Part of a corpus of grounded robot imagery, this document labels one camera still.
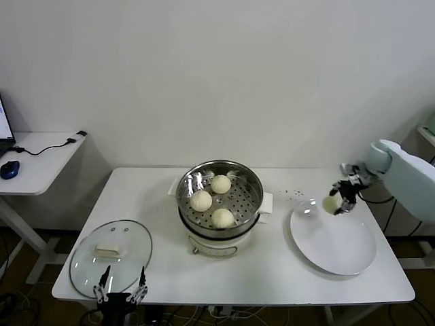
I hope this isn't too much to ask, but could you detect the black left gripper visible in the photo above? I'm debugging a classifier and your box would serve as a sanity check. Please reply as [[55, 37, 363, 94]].
[[93, 265, 149, 326]]

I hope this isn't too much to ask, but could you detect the large white plate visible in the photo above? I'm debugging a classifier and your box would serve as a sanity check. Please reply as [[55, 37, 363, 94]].
[[290, 198, 377, 276]]

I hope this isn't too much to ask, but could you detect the white steamed baozi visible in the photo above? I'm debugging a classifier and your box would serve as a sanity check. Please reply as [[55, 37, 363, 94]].
[[321, 196, 342, 215], [189, 189, 213, 212], [211, 208, 236, 229], [210, 174, 232, 195]]

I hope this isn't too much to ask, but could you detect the black adapter cable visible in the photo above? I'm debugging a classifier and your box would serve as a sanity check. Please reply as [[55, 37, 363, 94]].
[[7, 130, 88, 156]]

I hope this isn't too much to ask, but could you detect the white electric cooker base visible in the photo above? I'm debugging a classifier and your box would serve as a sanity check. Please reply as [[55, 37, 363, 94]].
[[179, 210, 269, 259]]

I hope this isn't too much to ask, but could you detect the round glass pot lid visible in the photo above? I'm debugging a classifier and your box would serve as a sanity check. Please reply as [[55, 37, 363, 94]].
[[69, 219, 154, 300]]

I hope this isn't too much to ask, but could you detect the blue computer mouse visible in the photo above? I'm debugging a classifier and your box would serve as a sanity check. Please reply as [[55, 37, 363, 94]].
[[0, 160, 22, 180]]

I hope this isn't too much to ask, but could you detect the stainless steel steamer basket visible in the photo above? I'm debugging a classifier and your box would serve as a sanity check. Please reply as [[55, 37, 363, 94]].
[[167, 160, 275, 238]]

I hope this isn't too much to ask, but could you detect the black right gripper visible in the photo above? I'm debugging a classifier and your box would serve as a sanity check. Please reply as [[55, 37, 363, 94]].
[[328, 181, 364, 217]]

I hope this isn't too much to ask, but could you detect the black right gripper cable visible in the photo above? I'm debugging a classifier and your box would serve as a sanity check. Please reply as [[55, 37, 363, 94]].
[[356, 189, 397, 204]]

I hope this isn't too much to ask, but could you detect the white power strip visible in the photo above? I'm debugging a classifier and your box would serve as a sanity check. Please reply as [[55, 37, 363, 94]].
[[207, 305, 239, 319]]

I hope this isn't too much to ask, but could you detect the black floor cable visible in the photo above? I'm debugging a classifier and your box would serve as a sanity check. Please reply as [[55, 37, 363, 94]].
[[0, 293, 38, 326]]

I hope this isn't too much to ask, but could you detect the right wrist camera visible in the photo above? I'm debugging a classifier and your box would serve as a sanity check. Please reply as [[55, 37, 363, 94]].
[[340, 163, 363, 184]]

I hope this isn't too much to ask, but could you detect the black power brick cable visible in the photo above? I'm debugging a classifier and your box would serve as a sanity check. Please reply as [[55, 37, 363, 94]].
[[383, 198, 425, 238]]

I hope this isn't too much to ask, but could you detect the white laptop desk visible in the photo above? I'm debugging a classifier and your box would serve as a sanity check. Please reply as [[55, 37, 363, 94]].
[[0, 131, 88, 285]]

